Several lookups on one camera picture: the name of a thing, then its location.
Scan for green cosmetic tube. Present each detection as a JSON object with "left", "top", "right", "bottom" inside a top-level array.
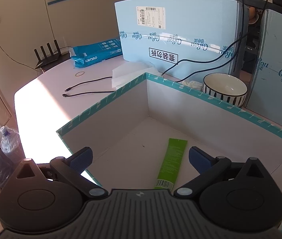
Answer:
[{"left": 154, "top": 138, "right": 187, "bottom": 191}]

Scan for water bottle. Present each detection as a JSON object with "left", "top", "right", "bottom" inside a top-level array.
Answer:
[{"left": 0, "top": 126, "right": 23, "bottom": 163}]

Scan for large light blue carton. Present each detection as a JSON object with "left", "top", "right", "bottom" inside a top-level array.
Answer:
[{"left": 246, "top": 9, "right": 282, "bottom": 126}]

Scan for striped white ceramic bowl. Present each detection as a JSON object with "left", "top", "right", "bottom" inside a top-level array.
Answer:
[{"left": 202, "top": 73, "right": 247, "bottom": 107}]

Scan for crumpled white tissue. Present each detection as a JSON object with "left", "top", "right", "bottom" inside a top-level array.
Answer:
[{"left": 178, "top": 80, "right": 203, "bottom": 91}]

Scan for open teal box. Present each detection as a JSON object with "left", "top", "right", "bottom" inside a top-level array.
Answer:
[{"left": 57, "top": 73, "right": 282, "bottom": 230}]

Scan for rubber band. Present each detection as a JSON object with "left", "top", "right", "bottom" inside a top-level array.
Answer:
[{"left": 75, "top": 71, "right": 85, "bottom": 77}]

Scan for black wifi router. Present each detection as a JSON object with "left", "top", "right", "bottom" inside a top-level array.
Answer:
[{"left": 34, "top": 40, "right": 71, "bottom": 72}]

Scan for blue paper ream package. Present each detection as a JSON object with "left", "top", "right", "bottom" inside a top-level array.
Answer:
[{"left": 69, "top": 38, "right": 123, "bottom": 68}]

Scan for white foam sheets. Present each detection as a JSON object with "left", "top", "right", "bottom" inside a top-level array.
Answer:
[{"left": 112, "top": 62, "right": 161, "bottom": 90}]

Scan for black cable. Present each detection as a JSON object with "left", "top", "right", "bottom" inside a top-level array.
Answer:
[
  {"left": 161, "top": 0, "right": 249, "bottom": 83},
  {"left": 62, "top": 76, "right": 117, "bottom": 98}
]

